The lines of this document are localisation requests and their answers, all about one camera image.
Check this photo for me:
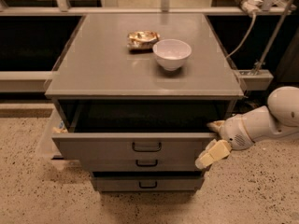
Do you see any white power strip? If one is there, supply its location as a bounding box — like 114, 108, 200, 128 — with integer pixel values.
235, 0, 263, 16

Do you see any white ceramic bowl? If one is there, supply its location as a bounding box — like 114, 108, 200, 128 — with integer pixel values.
152, 39, 192, 71

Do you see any grey top drawer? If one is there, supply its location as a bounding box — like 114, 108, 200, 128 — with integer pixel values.
52, 99, 228, 164

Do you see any clear plastic storage bin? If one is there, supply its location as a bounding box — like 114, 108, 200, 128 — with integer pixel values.
36, 110, 66, 160

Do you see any white power cable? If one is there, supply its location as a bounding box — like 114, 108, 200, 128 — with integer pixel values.
225, 11, 257, 60

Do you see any grey bottom drawer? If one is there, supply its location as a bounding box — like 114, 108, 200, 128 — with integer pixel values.
91, 176, 204, 192

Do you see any grey drawer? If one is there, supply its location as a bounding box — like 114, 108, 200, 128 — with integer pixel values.
91, 176, 204, 192
52, 99, 228, 164
81, 159, 197, 172

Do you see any diagonal metal rod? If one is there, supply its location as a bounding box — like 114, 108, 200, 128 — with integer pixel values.
250, 0, 294, 76

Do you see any grey middle drawer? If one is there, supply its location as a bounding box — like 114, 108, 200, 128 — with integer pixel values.
81, 159, 197, 172

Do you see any crumpled gold snack bag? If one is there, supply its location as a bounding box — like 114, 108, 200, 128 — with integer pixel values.
127, 31, 160, 50

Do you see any grey metal rail frame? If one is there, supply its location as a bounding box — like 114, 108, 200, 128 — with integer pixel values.
0, 0, 299, 93

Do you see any grey drawer cabinet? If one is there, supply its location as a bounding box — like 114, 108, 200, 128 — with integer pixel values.
46, 14, 243, 192

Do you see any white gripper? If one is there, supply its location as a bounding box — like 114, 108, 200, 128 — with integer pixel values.
195, 115, 254, 170

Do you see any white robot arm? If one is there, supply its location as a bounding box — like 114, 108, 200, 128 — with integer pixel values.
195, 86, 299, 170

